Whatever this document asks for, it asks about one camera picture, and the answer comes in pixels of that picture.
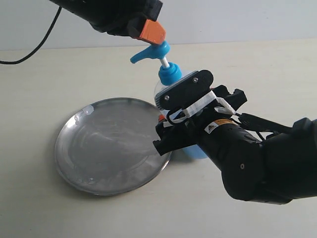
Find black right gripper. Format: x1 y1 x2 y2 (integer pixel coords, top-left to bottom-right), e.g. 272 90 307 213
153 85 247 156

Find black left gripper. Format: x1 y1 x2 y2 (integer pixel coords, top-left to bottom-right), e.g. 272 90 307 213
51 0 166 45

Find blue soap pump bottle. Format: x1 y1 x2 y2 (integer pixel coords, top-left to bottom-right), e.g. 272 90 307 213
130 41 207 159

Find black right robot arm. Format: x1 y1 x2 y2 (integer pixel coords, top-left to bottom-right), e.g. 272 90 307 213
154 85 317 204

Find round stainless steel plate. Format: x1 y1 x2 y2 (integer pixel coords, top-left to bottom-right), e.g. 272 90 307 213
54 97 171 196

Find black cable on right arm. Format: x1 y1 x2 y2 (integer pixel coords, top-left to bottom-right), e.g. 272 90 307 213
237 112 295 139

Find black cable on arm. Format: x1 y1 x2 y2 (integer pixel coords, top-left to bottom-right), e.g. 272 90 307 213
0 6 62 65
237 112 295 139

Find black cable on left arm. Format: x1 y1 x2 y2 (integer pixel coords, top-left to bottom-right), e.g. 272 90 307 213
0 6 62 65

